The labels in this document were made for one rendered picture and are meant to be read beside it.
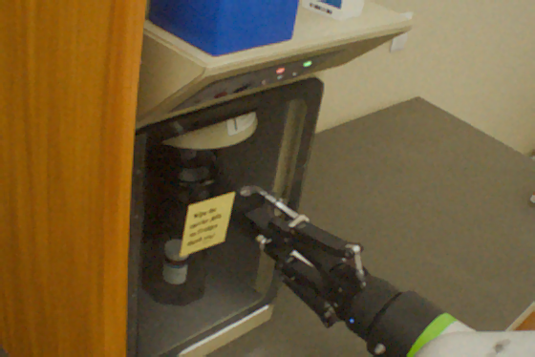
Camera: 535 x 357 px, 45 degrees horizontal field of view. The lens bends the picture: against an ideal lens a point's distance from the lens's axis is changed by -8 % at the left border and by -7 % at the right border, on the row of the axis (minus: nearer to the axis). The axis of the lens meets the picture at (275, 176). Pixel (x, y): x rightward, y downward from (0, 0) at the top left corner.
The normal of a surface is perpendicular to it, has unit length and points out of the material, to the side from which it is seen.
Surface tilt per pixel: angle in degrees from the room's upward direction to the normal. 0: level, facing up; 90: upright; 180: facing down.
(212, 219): 90
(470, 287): 0
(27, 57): 90
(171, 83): 90
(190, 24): 90
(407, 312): 19
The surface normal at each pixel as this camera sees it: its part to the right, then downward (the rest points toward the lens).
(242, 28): 0.70, 0.47
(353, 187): 0.16, -0.83
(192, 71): -0.69, 0.29
